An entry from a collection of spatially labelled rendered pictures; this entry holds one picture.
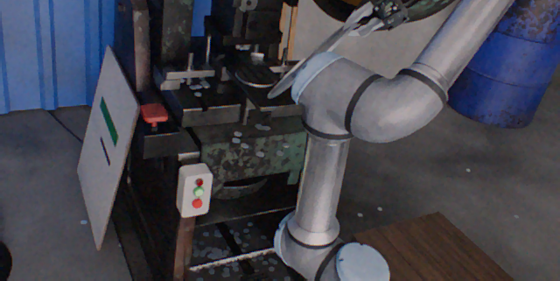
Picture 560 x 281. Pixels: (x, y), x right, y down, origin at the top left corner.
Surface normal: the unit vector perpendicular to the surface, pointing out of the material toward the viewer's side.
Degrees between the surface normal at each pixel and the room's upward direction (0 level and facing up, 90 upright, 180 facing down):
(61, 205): 0
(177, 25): 90
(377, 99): 47
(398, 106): 61
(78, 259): 0
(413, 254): 0
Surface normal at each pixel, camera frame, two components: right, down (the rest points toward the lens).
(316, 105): -0.69, 0.36
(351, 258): 0.25, -0.79
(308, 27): 0.44, 0.51
